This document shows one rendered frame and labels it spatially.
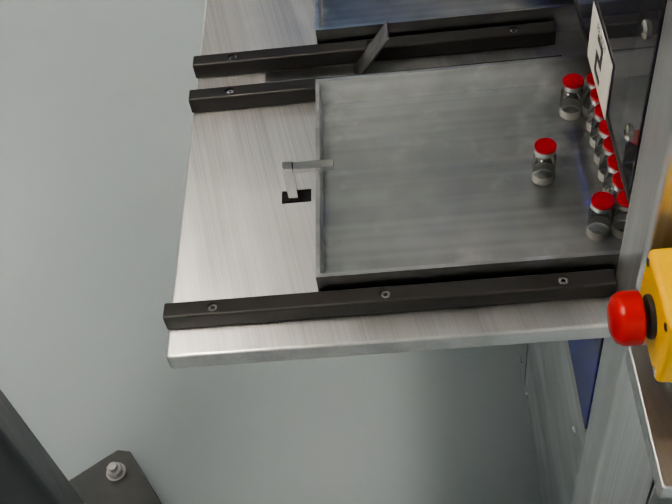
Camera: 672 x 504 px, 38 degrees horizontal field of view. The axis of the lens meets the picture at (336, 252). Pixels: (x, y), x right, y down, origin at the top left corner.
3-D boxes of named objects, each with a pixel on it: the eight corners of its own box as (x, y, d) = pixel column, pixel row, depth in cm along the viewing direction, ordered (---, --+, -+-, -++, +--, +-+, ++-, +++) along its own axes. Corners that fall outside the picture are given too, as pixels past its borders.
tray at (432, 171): (641, 74, 102) (646, 48, 99) (703, 271, 86) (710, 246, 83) (319, 104, 105) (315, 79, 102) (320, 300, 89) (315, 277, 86)
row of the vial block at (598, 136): (601, 103, 100) (606, 69, 96) (637, 239, 89) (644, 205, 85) (579, 105, 100) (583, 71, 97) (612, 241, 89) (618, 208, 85)
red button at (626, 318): (652, 308, 73) (660, 276, 70) (664, 354, 71) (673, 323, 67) (601, 312, 73) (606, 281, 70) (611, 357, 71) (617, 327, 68)
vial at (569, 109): (579, 105, 100) (582, 71, 97) (582, 120, 99) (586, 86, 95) (557, 107, 100) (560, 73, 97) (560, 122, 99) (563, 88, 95)
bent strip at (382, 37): (391, 63, 108) (388, 20, 103) (392, 81, 106) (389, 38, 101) (265, 74, 109) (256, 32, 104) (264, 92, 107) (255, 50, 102)
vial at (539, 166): (552, 169, 95) (555, 137, 92) (556, 185, 94) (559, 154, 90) (529, 171, 95) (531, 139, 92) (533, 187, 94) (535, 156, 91)
